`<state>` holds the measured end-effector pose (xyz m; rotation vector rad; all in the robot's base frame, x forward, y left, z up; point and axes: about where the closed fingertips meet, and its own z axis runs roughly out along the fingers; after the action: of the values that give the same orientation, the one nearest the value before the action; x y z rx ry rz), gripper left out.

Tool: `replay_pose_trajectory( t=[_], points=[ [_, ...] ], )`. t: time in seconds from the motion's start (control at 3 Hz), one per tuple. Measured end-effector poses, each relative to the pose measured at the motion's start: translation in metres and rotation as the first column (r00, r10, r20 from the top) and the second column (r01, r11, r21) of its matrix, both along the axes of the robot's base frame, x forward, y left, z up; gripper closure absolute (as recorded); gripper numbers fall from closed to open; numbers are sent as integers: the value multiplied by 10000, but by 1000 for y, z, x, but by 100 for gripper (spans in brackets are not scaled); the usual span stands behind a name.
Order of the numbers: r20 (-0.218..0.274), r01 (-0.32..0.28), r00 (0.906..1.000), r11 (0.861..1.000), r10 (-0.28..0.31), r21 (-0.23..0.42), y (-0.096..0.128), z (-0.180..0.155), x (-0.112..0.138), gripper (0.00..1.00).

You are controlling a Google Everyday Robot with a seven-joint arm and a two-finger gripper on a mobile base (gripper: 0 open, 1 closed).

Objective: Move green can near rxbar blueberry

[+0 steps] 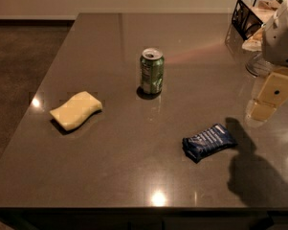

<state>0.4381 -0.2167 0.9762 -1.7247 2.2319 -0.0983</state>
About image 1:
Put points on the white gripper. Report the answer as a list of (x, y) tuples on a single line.
[(281, 42)]

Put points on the green soda can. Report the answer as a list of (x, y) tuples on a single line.
[(152, 64)]

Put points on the blue rxbar wrapper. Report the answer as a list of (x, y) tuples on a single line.
[(208, 142)]

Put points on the silver mesh cup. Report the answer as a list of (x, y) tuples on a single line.
[(258, 66)]

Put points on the yellow sponge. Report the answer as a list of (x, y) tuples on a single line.
[(76, 110)]

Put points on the black wire basket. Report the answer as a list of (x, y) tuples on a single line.
[(251, 15)]

